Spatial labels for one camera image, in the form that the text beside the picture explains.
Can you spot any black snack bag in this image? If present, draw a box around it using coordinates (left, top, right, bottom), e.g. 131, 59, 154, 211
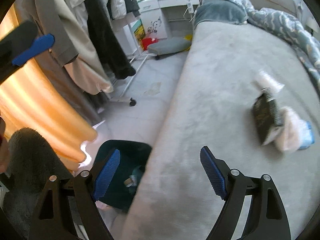
252, 87, 284, 146

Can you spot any grey hanging coat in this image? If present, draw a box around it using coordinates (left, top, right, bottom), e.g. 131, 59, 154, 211
22, 0, 79, 67

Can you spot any person's left hand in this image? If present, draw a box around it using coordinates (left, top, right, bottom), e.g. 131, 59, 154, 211
0, 118, 10, 173

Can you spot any beige hanging garment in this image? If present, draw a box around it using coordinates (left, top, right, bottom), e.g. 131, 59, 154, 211
53, 0, 113, 95

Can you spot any white rolling clothes rack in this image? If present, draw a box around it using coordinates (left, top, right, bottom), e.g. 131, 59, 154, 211
107, 15, 157, 107

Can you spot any blue patterned fleece blanket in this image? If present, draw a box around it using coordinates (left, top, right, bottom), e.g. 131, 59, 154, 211
227, 0, 319, 88

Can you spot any black hanging garment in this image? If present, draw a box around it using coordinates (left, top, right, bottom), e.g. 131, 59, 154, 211
84, 0, 138, 80

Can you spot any orange curtain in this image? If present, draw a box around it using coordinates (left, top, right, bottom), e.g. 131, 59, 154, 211
0, 3, 98, 173

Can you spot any colourful picture board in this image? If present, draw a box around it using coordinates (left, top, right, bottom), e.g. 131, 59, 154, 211
131, 19, 146, 46

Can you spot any blue tissue pack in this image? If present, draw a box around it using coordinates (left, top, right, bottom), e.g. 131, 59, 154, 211
299, 120, 315, 150

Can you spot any grey bed with plush sheet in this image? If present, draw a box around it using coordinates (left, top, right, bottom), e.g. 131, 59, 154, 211
121, 22, 319, 239

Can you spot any dark teal trash bin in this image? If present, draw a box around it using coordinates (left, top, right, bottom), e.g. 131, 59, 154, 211
94, 140, 152, 212

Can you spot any white dressing table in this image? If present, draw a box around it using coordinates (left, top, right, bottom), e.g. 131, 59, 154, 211
138, 0, 201, 40

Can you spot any yellow item on floor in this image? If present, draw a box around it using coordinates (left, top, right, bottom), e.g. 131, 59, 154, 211
184, 34, 193, 42

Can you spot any clear bubble wrap roll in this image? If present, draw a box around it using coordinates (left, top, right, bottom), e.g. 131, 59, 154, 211
254, 70, 285, 94

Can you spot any red box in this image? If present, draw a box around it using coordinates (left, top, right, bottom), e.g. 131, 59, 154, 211
141, 37, 158, 51

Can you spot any white power strip with cable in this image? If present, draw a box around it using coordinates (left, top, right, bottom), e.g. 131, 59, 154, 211
183, 0, 194, 22

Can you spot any grey-blue pillow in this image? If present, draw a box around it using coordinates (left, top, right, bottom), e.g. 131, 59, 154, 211
193, 0, 248, 28

